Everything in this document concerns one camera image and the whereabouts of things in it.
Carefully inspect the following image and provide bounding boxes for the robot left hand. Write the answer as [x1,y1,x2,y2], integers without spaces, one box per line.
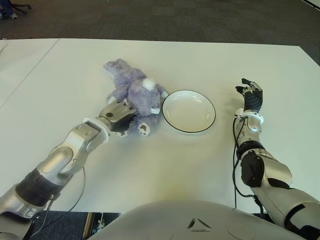
[98,99,138,133]

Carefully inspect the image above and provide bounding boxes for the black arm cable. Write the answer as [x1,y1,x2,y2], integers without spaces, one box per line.
[29,167,87,238]
[231,116,266,216]

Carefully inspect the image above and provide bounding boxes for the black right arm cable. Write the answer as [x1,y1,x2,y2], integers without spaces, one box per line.
[231,116,266,216]

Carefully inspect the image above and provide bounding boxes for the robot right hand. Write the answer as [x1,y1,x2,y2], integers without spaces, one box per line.
[234,78,264,111]

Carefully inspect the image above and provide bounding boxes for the person leg blue jeans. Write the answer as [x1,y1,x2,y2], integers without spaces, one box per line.
[0,0,19,20]

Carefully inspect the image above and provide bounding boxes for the metal table leg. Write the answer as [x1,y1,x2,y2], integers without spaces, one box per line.
[83,212,121,239]

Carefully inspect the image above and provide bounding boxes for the white plate black rim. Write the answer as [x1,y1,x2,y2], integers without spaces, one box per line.
[161,89,217,133]

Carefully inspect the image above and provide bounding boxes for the silver robot torso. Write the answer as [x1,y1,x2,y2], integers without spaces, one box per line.
[87,199,301,240]

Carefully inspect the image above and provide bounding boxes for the purple plush doll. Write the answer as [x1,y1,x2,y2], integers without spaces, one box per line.
[103,58,170,138]

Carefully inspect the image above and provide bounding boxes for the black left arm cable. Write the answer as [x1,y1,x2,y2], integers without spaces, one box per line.
[29,167,87,238]

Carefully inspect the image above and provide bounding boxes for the black office chair base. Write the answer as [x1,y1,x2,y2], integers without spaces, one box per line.
[12,0,32,15]

